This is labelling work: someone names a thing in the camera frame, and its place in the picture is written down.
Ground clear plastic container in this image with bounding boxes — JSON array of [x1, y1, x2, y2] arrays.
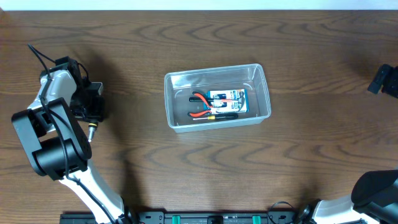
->
[[164, 63, 271, 133]]

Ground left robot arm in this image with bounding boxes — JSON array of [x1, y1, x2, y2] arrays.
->
[[11, 57, 136, 223]]

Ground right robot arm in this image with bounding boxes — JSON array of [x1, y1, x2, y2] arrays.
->
[[295, 169, 397, 224]]

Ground small black yellow screwdriver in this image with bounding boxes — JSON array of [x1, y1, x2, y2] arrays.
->
[[193, 113, 238, 121]]

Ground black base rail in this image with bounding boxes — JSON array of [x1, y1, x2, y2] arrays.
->
[[59, 210, 301, 224]]

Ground blue white screw box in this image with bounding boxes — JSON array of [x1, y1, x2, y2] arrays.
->
[[205, 89, 249, 114]]

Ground red handled pliers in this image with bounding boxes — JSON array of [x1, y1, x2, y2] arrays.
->
[[188, 91, 224, 118]]

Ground stubby yellow black screwdriver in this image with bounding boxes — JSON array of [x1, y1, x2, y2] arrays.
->
[[88, 123, 98, 142]]

